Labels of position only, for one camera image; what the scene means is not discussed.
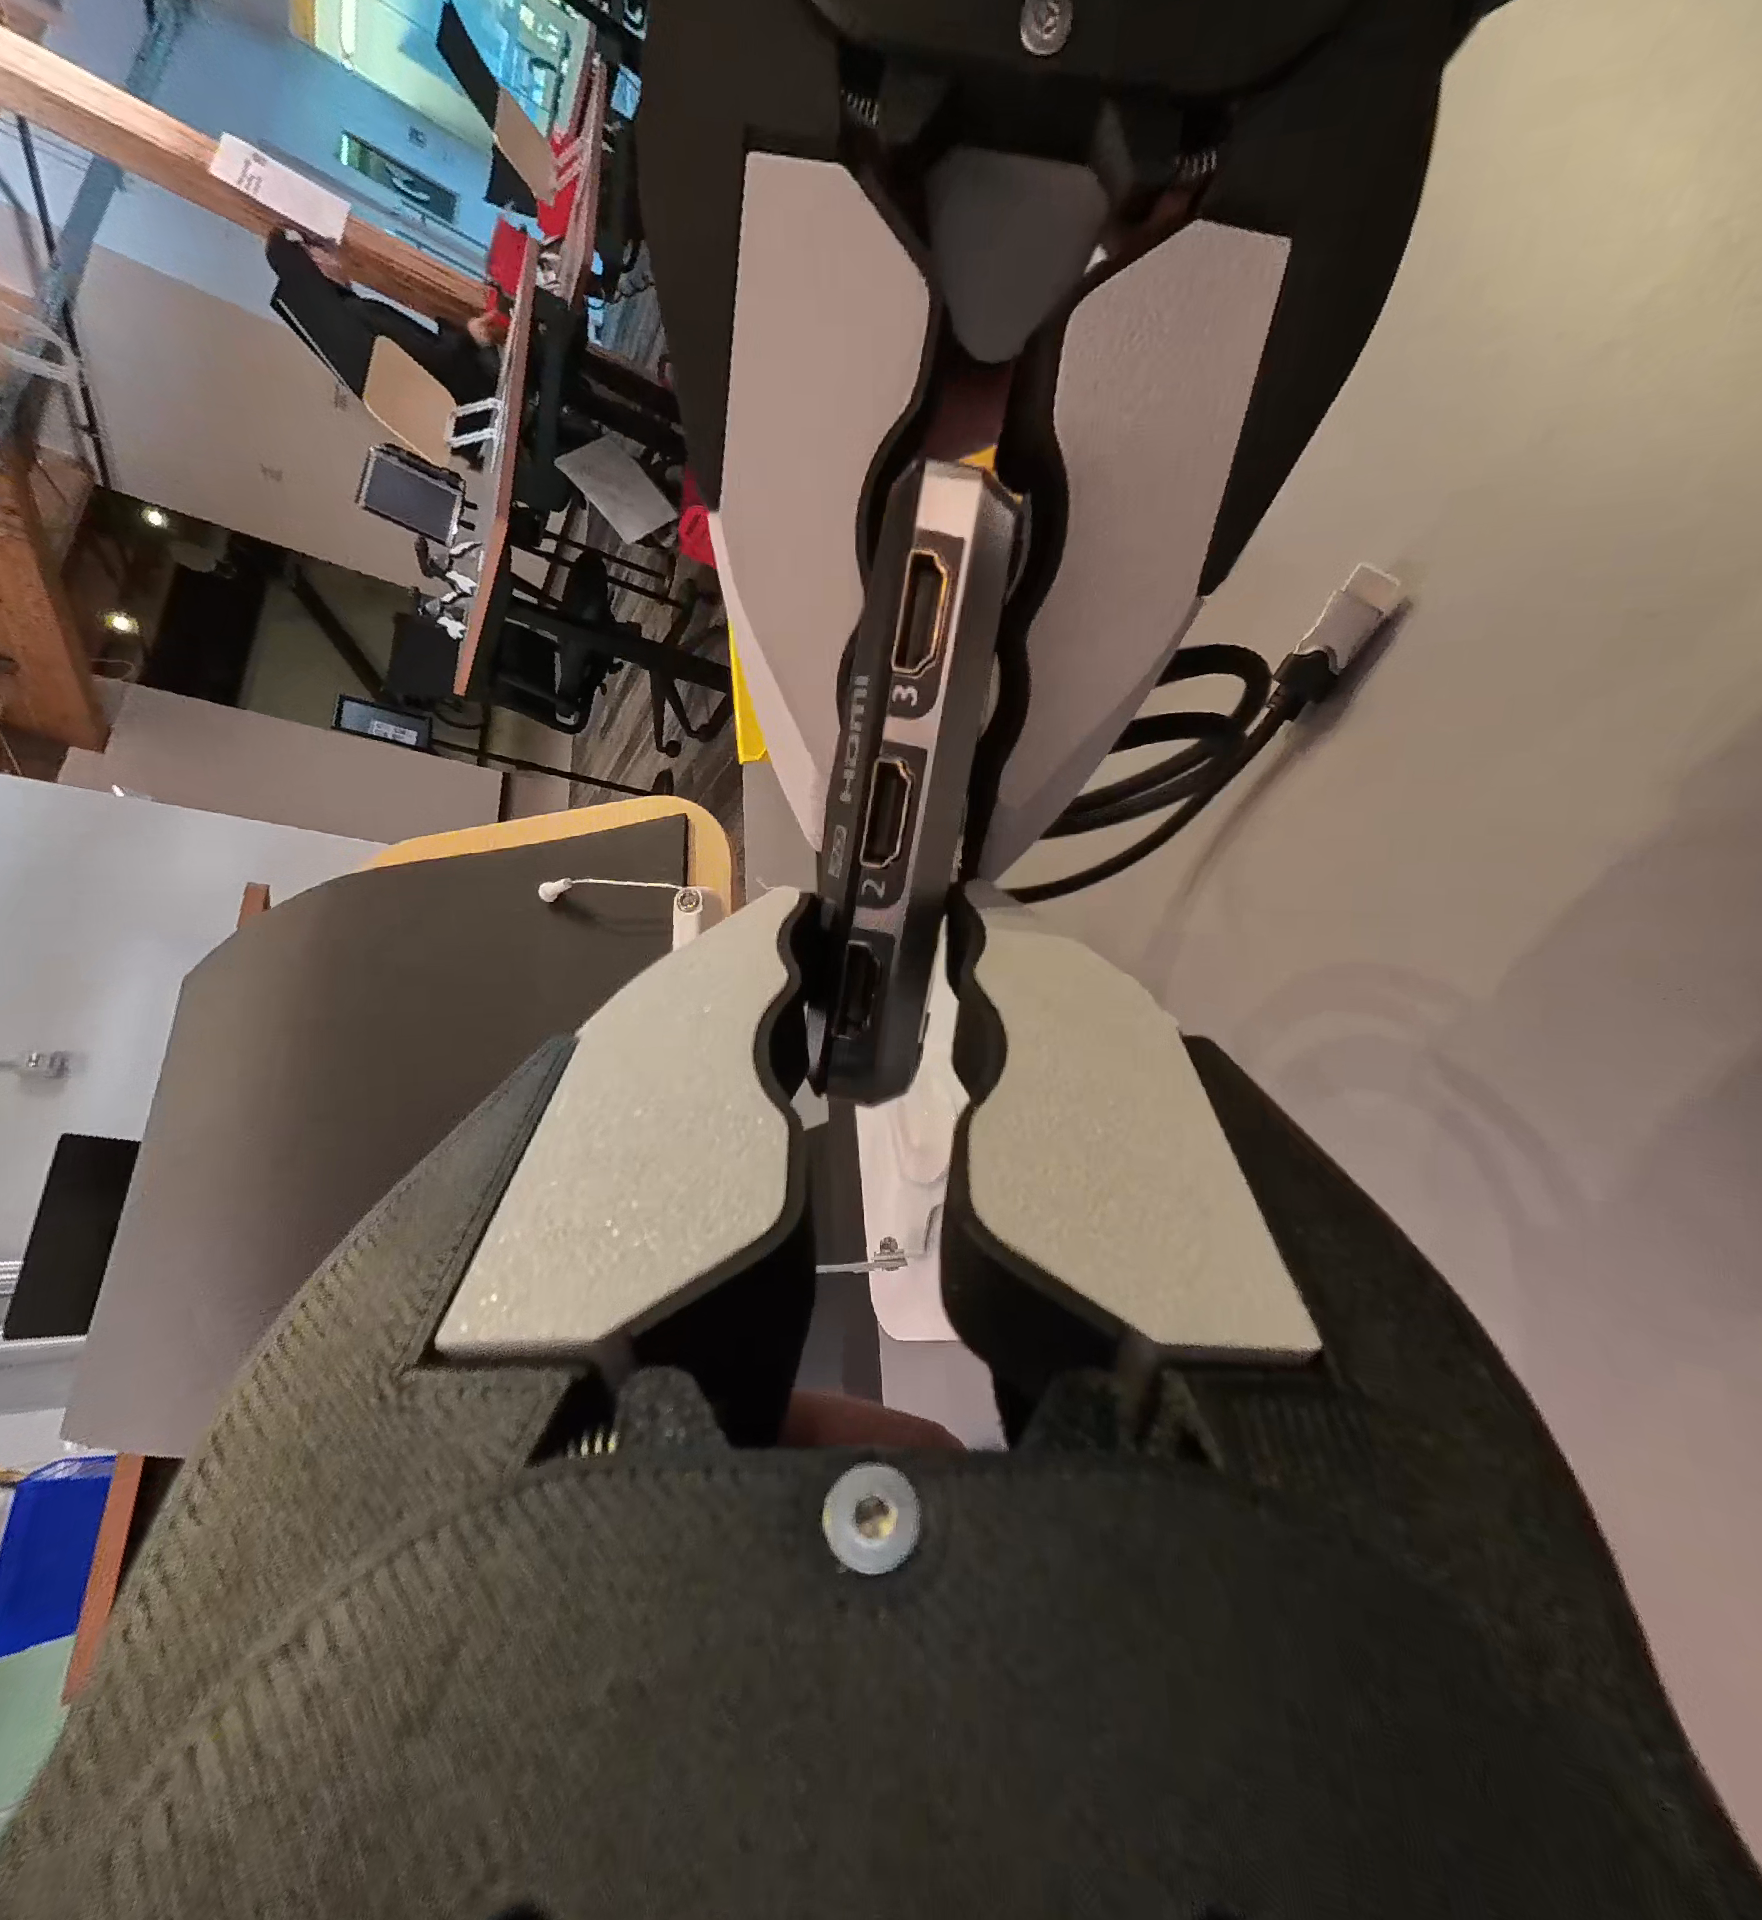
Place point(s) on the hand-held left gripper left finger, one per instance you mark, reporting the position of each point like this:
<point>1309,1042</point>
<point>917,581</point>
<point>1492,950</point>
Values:
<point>628,1186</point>

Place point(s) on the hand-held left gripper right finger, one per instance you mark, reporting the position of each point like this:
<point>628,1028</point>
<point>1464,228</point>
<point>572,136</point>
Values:
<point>1121,1186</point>

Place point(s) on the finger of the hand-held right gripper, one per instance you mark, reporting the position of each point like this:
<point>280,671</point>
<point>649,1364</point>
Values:
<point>822,330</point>
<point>1167,450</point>

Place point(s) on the grey multiport hub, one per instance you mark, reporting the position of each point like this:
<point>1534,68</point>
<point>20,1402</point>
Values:
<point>956,721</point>

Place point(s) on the white metal stand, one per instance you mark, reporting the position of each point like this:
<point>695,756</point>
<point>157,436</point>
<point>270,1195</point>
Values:
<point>904,1306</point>

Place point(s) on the black board with wooden rim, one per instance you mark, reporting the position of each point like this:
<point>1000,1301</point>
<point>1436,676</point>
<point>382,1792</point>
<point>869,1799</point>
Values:
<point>374,1127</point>

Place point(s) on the wooden background desk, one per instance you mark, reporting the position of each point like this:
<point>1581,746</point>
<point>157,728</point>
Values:
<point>498,495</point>

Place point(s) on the yellow plastic bin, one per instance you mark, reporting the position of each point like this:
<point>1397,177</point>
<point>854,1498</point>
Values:
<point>749,721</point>

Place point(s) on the black office chair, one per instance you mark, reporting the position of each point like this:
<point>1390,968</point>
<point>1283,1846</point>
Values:
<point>582,659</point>

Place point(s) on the plywood chair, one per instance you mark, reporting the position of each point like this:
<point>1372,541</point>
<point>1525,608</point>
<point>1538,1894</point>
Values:
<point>409,393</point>

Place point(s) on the small grey monitor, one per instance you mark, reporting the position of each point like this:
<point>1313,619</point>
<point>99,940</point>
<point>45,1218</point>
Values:
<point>409,492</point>

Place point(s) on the black monitor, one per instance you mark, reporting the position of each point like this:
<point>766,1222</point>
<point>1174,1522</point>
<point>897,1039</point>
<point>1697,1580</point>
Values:
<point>71,1232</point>

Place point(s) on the white paper sign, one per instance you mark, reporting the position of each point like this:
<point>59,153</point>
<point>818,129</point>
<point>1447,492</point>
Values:
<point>276,181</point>

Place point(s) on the blue storage box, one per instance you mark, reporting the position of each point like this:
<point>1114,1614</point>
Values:
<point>41,1561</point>

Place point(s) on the wooden ceiling beam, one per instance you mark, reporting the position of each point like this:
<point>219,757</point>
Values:
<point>71,104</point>

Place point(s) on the brown wooden frame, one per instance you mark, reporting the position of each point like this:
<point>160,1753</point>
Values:
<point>111,1561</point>

